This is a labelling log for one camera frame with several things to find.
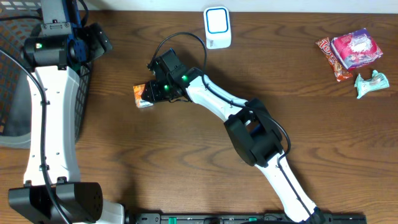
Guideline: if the small orange box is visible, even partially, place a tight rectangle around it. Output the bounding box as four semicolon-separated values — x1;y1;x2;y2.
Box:
133;84;154;108

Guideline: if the orange red snack bar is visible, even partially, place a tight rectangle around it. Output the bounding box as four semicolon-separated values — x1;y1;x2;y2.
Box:
316;37;353;82

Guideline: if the purple snack packet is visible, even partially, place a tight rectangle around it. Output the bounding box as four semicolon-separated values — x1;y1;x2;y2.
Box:
331;28;383;70

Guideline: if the teal snack wrapper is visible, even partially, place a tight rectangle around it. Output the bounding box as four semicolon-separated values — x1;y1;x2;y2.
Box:
354;70;390;99

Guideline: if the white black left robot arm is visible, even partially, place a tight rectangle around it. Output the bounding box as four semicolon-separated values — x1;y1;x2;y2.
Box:
8;0;130;224

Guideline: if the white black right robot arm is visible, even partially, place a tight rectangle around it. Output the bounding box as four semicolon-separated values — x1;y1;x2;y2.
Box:
142;49;325;223

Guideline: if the grey plastic mesh basket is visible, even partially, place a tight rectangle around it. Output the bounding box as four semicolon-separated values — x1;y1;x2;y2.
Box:
1;0;92;149

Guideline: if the black left camera cable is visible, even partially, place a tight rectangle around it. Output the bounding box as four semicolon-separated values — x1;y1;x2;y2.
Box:
0;15;74;224

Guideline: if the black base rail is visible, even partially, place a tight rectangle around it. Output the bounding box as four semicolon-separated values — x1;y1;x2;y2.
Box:
124;213;368;224

